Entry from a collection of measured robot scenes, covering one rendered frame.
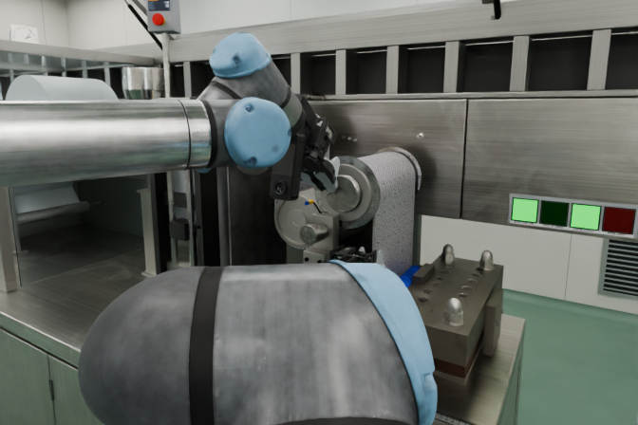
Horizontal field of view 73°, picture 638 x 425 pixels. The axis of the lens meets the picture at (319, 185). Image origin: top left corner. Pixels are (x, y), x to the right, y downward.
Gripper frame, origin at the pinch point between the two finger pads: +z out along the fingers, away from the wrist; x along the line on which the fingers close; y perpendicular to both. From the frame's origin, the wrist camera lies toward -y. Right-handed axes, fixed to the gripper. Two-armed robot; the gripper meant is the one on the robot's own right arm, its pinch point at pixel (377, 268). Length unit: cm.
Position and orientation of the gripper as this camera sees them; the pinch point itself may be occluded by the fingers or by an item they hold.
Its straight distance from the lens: 92.0
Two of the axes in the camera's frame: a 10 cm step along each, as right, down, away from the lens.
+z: 5.2, -1.5, 8.4
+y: 0.0, -9.8, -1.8
